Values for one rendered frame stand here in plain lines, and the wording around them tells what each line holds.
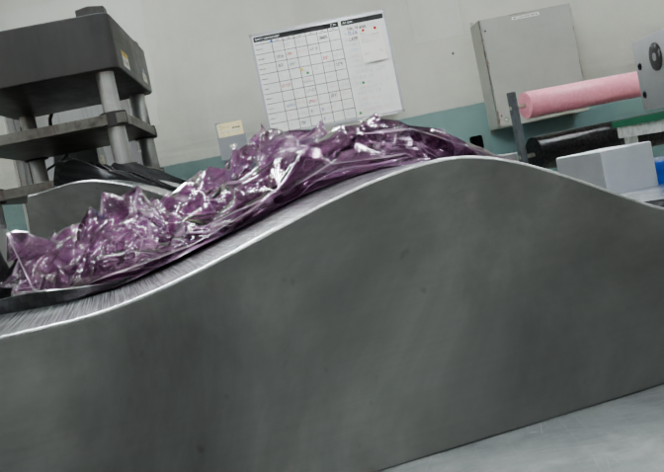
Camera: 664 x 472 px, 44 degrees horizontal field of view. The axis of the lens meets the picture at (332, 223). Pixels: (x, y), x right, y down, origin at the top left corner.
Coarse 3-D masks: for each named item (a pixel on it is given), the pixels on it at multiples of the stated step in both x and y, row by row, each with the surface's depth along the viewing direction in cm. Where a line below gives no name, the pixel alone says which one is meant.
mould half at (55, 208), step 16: (48, 192) 62; (64, 192) 62; (80, 192) 62; (96, 192) 62; (112, 192) 62; (144, 192) 62; (160, 192) 63; (32, 208) 62; (48, 208) 62; (64, 208) 62; (80, 208) 62; (96, 208) 62; (32, 224) 62; (48, 224) 62; (64, 224) 62
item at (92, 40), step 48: (0, 48) 429; (48, 48) 430; (96, 48) 432; (0, 96) 449; (48, 96) 481; (96, 96) 516; (144, 96) 546; (0, 144) 433; (48, 144) 473; (96, 144) 528; (144, 144) 543; (0, 192) 434
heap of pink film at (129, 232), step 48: (288, 144) 36; (336, 144) 32; (384, 144) 32; (432, 144) 36; (192, 192) 44; (240, 192) 31; (288, 192) 33; (48, 240) 34; (96, 240) 32; (144, 240) 32; (192, 240) 30; (48, 288) 32
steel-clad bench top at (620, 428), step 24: (600, 408) 28; (624, 408) 28; (648, 408) 28; (528, 432) 28; (552, 432) 27; (576, 432) 27; (600, 432) 26; (624, 432) 26; (648, 432) 25; (432, 456) 27; (456, 456) 27; (480, 456) 26; (504, 456) 26; (528, 456) 25; (552, 456) 25; (576, 456) 25; (600, 456) 24; (624, 456) 24; (648, 456) 24
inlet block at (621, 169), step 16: (640, 144) 48; (560, 160) 52; (576, 160) 50; (592, 160) 49; (608, 160) 48; (624, 160) 48; (640, 160) 48; (656, 160) 50; (576, 176) 51; (592, 176) 49; (608, 176) 48; (624, 176) 48; (640, 176) 48; (656, 176) 49; (624, 192) 48
